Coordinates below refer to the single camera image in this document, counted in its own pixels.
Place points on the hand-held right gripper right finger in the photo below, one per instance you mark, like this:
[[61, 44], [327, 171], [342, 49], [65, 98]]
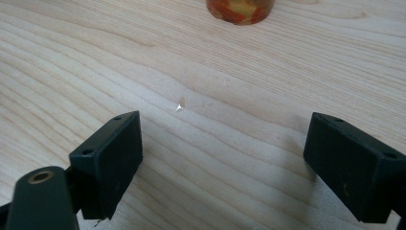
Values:
[[354, 172]]

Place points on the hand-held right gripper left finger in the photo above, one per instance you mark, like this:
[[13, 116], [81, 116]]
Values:
[[107, 166]]

